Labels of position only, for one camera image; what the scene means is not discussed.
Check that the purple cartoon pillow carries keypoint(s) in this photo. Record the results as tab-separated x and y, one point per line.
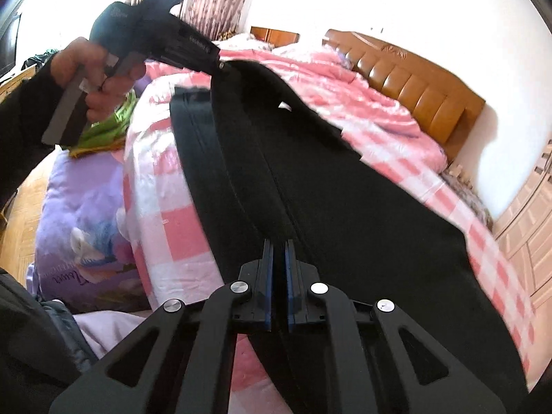
86	189

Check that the person's left forearm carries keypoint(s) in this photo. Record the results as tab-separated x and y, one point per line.
21	116

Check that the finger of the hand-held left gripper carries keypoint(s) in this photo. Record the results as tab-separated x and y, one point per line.
217	66

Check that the person's light pink trousers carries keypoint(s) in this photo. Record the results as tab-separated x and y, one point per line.
108	332

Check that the brown padded headboard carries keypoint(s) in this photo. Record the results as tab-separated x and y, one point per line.
414	82

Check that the person's dark jacket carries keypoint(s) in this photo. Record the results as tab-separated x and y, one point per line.
34	353

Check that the pink quilt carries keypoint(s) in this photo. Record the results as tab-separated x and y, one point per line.
366	108

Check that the green cloth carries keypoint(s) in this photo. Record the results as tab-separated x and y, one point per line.
108	131

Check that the black pants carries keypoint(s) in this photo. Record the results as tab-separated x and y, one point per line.
345	202

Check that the pink checked bed sheet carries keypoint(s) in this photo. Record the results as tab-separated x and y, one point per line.
164	224

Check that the black television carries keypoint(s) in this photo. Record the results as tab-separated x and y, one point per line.
8	43

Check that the person's left hand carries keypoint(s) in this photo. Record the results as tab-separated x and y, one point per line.
75	58

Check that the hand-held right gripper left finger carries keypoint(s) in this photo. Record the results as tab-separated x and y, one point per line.
268	287

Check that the light wooden wardrobe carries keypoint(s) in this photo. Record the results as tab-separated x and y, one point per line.
530	224

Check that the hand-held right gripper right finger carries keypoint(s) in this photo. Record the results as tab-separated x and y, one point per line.
290	287

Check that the patterned pink curtain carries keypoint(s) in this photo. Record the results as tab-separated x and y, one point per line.
215	8

